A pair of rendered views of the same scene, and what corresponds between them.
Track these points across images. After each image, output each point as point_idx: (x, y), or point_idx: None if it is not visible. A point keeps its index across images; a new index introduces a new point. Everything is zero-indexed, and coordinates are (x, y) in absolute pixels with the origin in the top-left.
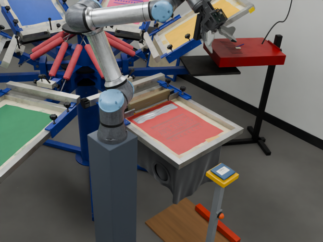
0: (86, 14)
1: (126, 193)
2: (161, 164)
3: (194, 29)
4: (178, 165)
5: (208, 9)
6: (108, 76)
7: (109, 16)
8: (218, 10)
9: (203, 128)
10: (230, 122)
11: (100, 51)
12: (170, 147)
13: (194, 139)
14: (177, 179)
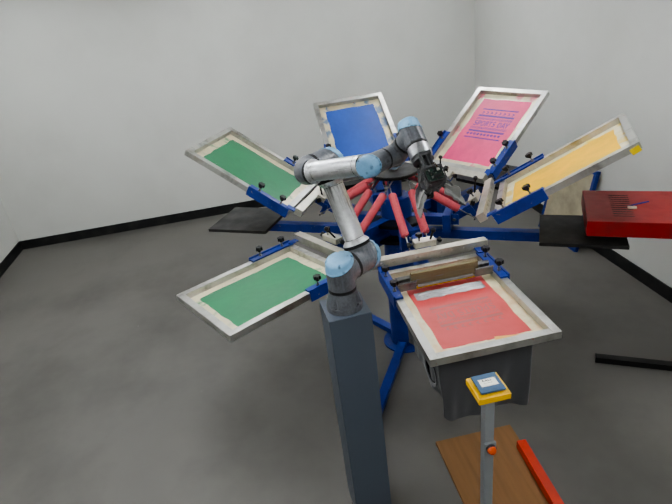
0: (305, 167)
1: (361, 381)
2: None
3: None
4: (429, 361)
5: (423, 164)
6: (345, 235)
7: (323, 169)
8: (436, 165)
9: (503, 321)
10: (547, 319)
11: (334, 206)
12: (438, 337)
13: (478, 333)
14: (446, 384)
